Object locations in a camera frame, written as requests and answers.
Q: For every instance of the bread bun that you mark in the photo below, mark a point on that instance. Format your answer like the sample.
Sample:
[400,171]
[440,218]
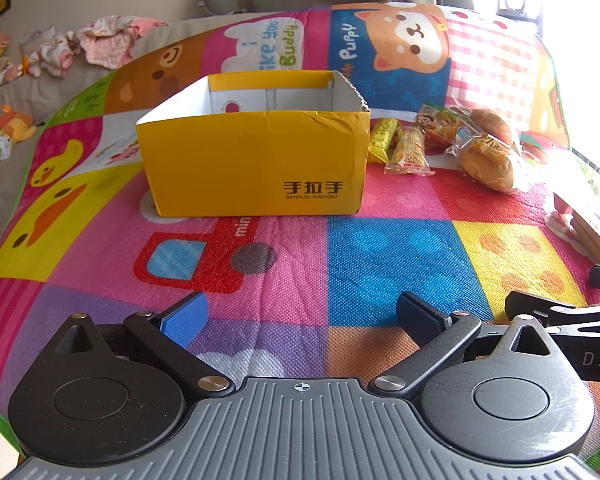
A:
[492,122]
[485,162]

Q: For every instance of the orange plush toy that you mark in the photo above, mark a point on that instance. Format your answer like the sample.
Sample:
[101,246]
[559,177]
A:
[15,125]

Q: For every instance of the yellow cardboard box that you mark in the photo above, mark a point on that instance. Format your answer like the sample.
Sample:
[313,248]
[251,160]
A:
[250,160]

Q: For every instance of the brown snack packet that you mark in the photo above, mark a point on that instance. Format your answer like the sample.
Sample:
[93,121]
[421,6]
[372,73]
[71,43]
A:
[437,125]

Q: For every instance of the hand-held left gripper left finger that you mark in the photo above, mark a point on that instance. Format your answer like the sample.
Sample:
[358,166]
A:
[187,317]

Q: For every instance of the pile of pink clothes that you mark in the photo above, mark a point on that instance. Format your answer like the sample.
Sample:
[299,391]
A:
[100,40]

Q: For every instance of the small white toy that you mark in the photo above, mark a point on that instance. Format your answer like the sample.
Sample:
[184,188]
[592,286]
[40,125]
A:
[0,149]

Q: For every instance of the clear grain bar packet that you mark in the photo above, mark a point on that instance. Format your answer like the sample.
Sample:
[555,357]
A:
[409,147]

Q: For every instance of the pink snack packet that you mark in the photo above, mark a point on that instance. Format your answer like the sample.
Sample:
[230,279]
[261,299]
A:
[587,230]

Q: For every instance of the yellow snack packet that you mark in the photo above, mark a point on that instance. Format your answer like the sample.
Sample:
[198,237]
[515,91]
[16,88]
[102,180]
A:
[382,137]

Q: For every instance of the colourful cartoon play mat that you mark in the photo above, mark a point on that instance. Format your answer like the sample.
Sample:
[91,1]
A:
[380,245]

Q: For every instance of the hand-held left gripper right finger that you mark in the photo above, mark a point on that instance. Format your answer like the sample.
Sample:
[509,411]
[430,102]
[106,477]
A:
[420,317]

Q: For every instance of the beige sofa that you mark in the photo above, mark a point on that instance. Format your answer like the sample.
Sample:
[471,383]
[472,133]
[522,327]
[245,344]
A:
[10,185]

